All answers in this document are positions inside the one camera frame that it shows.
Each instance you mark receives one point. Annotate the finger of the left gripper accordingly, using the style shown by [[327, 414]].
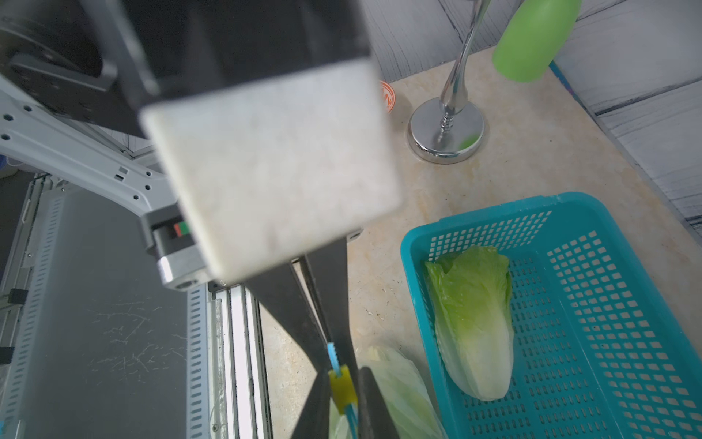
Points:
[[326, 274], [280, 291]]

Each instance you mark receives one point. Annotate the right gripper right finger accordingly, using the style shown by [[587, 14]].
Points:
[[374, 420]]

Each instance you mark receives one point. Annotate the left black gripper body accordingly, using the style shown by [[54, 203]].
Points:
[[259, 111]]

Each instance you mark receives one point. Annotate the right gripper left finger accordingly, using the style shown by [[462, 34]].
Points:
[[313, 422]]

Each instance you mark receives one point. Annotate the clear zipper bag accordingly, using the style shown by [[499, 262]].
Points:
[[343, 387]]

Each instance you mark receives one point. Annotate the chinese cabbage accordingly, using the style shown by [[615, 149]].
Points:
[[471, 292], [403, 391]]

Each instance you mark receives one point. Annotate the teal plastic basket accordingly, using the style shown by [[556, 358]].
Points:
[[598, 354]]

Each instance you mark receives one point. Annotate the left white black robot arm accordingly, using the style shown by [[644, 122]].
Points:
[[101, 62]]

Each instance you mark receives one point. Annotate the orange patterned small dish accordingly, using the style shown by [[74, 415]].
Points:
[[388, 95]]

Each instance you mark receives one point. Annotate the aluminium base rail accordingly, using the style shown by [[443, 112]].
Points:
[[226, 380]]

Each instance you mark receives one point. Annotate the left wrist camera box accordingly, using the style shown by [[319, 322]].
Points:
[[268, 170]]

